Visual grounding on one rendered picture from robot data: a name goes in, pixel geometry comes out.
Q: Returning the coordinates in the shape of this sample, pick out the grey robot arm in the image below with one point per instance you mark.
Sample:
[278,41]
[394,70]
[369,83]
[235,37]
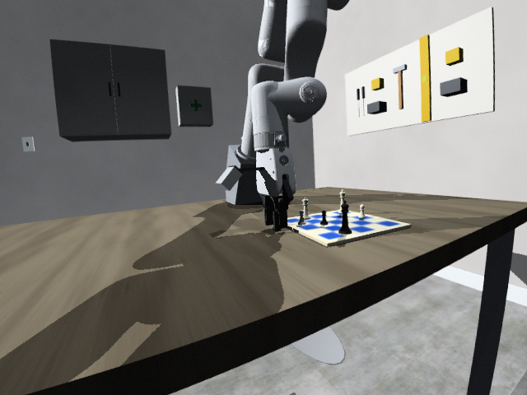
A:
[295,30]

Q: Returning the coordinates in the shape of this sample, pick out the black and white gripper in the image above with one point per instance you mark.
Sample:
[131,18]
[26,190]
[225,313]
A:
[278,171]

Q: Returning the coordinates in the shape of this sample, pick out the blue and cream chessboard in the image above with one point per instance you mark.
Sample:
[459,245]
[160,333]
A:
[328,234]

